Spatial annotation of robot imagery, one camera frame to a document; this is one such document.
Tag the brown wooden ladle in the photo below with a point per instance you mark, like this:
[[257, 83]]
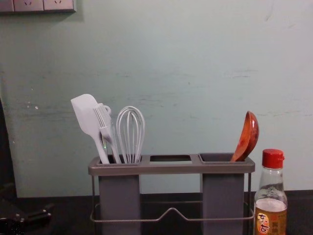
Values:
[[248, 137]]

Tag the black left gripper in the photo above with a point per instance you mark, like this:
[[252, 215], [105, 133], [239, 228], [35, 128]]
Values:
[[7, 224]]

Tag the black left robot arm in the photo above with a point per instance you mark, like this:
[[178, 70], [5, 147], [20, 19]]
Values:
[[4, 147]]

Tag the grey wall socket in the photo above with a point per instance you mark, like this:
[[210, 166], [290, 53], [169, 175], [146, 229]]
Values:
[[58, 4], [29, 5]]

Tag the grey plastic utensil cup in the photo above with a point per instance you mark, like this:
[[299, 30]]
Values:
[[119, 191], [222, 191]]

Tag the red bottle cap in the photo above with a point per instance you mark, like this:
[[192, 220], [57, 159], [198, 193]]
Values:
[[272, 157]]

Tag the black table cloth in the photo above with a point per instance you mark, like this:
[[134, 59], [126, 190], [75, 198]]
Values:
[[61, 203]]

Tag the grey metal utensil rack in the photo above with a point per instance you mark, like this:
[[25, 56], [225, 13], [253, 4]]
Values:
[[171, 166]]

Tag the clear glass sauce bottle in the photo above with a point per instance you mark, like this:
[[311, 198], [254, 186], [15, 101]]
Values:
[[270, 193]]

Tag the white silicone spatula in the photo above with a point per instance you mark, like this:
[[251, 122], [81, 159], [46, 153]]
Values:
[[84, 110]]

